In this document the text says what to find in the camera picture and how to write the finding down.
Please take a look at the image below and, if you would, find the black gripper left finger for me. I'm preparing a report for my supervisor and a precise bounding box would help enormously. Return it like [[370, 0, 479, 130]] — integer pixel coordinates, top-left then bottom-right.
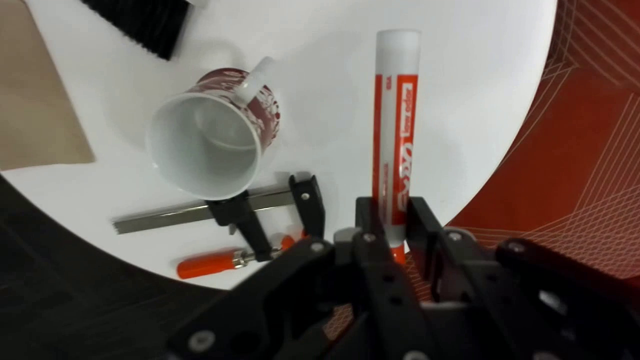
[[166, 197, 435, 360]]

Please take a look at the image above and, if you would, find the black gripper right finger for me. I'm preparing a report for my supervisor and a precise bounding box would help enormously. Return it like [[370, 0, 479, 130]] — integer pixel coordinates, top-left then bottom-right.
[[406, 197, 640, 360]]

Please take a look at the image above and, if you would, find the red white marker pen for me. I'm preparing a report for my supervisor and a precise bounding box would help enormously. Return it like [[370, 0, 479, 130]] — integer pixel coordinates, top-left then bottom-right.
[[370, 29, 422, 266]]

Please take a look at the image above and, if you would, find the red white patterned mug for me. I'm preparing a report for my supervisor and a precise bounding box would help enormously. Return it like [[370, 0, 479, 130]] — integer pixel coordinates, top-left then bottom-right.
[[143, 57, 282, 203]]

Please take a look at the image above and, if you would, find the black orange bar clamp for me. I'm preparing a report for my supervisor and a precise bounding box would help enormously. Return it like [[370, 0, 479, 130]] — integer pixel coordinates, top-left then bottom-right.
[[111, 170, 327, 282]]

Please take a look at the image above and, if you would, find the brown sandpaper sheet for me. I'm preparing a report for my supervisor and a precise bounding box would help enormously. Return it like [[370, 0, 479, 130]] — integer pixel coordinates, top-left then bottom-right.
[[0, 0, 98, 173]]

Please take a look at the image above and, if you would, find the white brush black orange handle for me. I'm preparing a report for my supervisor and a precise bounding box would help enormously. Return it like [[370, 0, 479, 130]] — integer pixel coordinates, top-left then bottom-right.
[[77, 0, 201, 62]]

